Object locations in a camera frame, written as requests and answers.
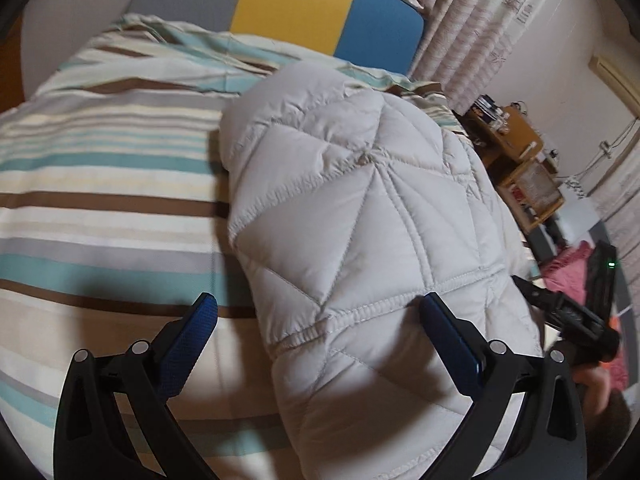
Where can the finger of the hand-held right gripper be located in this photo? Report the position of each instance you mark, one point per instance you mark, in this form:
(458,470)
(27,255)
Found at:
(537,299)

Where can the wooden side table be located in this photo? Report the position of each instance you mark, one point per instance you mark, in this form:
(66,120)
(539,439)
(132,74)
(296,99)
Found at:
(520,130)

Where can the stack of books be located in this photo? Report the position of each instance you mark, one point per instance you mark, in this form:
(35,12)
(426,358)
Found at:
(490,110)

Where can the white box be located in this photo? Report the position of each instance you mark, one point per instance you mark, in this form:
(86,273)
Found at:
(580,205)

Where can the pink rug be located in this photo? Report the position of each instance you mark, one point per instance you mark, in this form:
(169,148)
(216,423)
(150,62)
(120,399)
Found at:
(570,265)

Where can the striped bed sheet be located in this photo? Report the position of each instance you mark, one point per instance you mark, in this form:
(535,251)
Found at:
(100,200)

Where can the person's right hand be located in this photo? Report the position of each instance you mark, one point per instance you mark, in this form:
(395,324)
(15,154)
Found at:
(592,385)

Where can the grey yellow blue headboard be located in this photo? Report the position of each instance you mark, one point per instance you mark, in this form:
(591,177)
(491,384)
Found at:
(295,5)

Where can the white quilted puffer jacket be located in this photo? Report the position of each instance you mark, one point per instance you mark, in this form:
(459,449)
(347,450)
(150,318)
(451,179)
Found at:
(360,210)

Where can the pink patterned curtain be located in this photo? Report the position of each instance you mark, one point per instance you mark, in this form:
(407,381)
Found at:
(480,25)

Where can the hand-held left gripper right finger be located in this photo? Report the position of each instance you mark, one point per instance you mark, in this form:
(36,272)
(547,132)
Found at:
(452,340)

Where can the beige wall unit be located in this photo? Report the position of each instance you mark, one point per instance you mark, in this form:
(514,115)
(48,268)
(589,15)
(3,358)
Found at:
(617,67)

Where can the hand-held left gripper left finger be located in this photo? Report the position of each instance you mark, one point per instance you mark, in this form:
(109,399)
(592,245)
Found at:
(192,330)

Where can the clear storage box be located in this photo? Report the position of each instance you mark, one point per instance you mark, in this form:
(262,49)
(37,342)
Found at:
(535,185)

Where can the person's right forearm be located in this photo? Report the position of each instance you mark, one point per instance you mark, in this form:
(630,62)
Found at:
(612,425)

